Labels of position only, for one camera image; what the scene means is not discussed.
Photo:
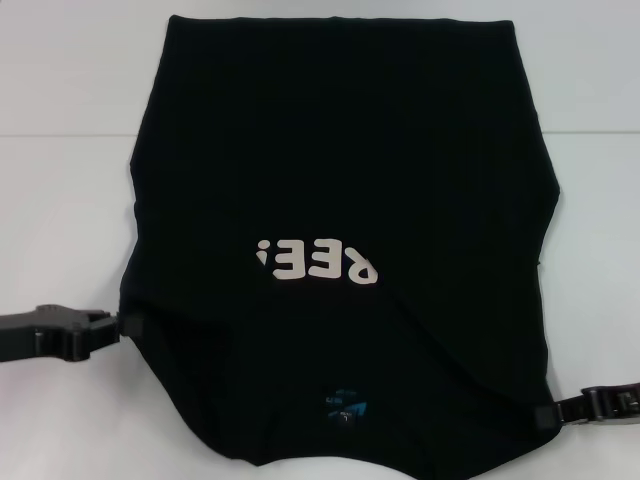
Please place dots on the black shirt with white lettering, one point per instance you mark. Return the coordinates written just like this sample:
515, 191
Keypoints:
340, 150

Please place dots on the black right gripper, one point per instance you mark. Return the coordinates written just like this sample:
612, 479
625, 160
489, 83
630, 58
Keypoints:
617, 405

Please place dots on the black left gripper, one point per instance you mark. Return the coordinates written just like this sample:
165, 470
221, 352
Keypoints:
40, 332

